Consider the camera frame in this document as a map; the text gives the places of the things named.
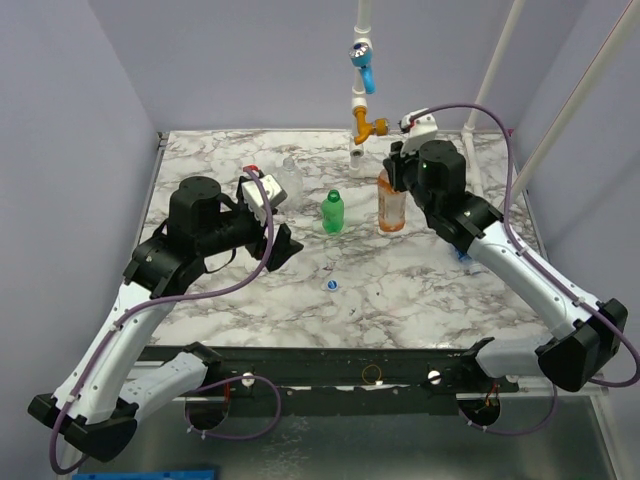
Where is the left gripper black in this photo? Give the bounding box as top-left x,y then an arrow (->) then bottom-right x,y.
199,198 -> 305,270

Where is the orange plastic bottle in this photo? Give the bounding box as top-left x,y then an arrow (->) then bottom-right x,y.
377,169 -> 406,233

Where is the green plastic bottle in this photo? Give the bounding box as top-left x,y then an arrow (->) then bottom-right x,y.
321,189 -> 345,234

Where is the clear plastic bottle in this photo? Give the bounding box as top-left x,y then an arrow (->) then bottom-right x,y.
275,157 -> 303,210

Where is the blue label plastic bottle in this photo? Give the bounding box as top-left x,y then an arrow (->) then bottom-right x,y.
453,248 -> 483,276

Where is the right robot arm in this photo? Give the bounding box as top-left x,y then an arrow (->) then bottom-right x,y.
383,140 -> 628,392

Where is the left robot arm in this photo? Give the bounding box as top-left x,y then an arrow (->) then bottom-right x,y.
28,167 -> 303,462

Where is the white pipe stand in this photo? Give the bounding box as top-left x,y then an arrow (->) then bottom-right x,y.
347,0 -> 486,211

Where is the yellow faucet tap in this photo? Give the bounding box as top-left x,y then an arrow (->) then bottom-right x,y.
353,106 -> 389,145

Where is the white rear pole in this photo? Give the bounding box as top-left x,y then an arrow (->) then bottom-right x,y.
475,0 -> 526,106

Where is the blue faucet tap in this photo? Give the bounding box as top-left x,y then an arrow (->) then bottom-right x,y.
349,41 -> 376,94

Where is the blue tray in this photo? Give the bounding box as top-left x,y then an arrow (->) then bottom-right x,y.
72,469 -> 218,480

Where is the white diagonal pole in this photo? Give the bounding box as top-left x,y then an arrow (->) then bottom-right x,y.
504,0 -> 639,212

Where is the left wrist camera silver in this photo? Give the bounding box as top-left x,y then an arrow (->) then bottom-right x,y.
241,174 -> 288,225

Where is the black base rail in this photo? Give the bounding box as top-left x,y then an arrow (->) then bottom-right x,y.
130,344 -> 521,417

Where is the aluminium extrusion rail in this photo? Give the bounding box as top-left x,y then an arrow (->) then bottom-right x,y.
506,375 -> 609,397

